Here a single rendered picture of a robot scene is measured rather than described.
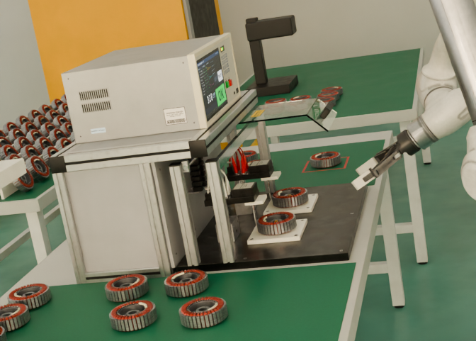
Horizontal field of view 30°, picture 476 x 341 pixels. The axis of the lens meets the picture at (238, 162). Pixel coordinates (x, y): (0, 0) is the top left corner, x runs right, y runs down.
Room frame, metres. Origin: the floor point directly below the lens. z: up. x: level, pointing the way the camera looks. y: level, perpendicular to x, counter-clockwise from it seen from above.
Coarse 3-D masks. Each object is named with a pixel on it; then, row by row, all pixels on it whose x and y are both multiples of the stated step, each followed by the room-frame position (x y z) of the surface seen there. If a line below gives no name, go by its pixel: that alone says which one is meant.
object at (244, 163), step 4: (240, 148) 2.70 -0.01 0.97; (236, 152) 2.69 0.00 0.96; (240, 152) 2.65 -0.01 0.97; (236, 156) 2.69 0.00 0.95; (244, 156) 2.70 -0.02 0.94; (232, 160) 2.66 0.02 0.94; (236, 160) 2.69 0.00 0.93; (244, 160) 2.69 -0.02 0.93; (232, 164) 2.67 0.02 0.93; (244, 164) 2.67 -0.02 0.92; (228, 168) 2.70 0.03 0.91; (232, 168) 2.70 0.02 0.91; (236, 168) 2.66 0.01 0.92; (244, 168) 2.67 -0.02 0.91; (248, 168) 2.69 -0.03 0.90; (228, 172) 2.70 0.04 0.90; (236, 172) 2.66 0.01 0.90; (244, 172) 2.65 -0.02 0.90
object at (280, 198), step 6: (276, 192) 2.66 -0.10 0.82; (282, 192) 2.67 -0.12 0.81; (288, 192) 2.68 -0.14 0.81; (294, 192) 2.67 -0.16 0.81; (300, 192) 2.62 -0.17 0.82; (306, 192) 2.62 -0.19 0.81; (276, 198) 2.61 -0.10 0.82; (282, 198) 2.60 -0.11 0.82; (288, 198) 2.59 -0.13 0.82; (294, 198) 2.59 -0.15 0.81; (300, 198) 2.60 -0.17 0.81; (306, 198) 2.62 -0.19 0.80; (276, 204) 2.61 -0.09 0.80; (282, 204) 2.60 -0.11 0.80; (288, 204) 2.60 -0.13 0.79; (294, 204) 2.59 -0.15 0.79; (300, 204) 2.60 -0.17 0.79
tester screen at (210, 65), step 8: (216, 56) 2.58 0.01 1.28; (200, 64) 2.41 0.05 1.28; (208, 64) 2.49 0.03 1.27; (216, 64) 2.57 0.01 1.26; (200, 72) 2.40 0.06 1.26; (208, 72) 2.47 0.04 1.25; (200, 80) 2.39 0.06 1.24; (208, 80) 2.46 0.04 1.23; (208, 88) 2.45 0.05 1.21; (216, 88) 2.52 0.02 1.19; (216, 96) 2.51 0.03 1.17; (208, 104) 2.42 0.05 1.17
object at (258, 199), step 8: (240, 184) 2.45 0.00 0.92; (248, 184) 2.43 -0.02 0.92; (256, 184) 2.45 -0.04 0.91; (232, 192) 2.41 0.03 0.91; (240, 192) 2.40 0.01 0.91; (248, 192) 2.39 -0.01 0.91; (256, 192) 2.43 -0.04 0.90; (208, 200) 2.43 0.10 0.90; (232, 200) 2.40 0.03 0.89; (240, 200) 2.40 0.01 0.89; (248, 200) 2.39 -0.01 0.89; (256, 200) 2.40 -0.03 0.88; (264, 200) 2.41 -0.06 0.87
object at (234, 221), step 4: (232, 216) 2.47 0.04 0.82; (236, 216) 2.47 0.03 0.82; (232, 220) 2.43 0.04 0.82; (236, 220) 2.45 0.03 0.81; (232, 224) 2.41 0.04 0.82; (236, 224) 2.45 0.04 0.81; (216, 228) 2.42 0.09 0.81; (232, 228) 2.41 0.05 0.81; (236, 228) 2.44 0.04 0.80; (216, 232) 2.42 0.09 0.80; (232, 232) 2.41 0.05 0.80; (236, 232) 2.43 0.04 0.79; (232, 236) 2.41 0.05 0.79; (236, 236) 2.43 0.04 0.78
